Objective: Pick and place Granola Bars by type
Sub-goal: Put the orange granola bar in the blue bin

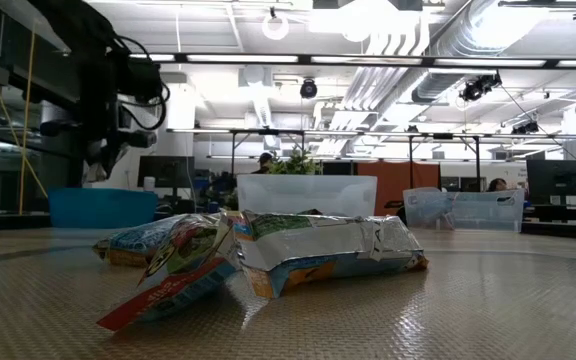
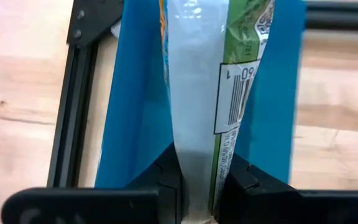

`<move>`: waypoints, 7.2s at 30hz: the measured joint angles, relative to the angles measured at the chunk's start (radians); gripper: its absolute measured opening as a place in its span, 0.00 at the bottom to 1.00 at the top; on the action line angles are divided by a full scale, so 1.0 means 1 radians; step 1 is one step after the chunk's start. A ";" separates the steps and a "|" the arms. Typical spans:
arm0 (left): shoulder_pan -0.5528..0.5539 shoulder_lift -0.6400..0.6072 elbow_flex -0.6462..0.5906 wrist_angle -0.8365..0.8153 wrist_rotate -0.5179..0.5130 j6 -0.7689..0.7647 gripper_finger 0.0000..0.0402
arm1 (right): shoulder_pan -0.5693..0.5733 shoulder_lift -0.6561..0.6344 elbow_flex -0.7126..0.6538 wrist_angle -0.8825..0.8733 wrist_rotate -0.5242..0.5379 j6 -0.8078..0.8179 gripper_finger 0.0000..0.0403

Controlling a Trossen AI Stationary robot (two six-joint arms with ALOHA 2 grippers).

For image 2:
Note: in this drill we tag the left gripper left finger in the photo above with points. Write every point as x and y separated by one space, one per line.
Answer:
104 205

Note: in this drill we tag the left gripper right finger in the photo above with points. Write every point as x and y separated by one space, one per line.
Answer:
291 207

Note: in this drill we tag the green granola bar with barcode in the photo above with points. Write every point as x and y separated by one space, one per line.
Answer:
194 93

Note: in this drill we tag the blue plastic bin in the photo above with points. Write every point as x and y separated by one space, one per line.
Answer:
135 93

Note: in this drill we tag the black aluminium table frame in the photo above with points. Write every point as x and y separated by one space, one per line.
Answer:
73 93

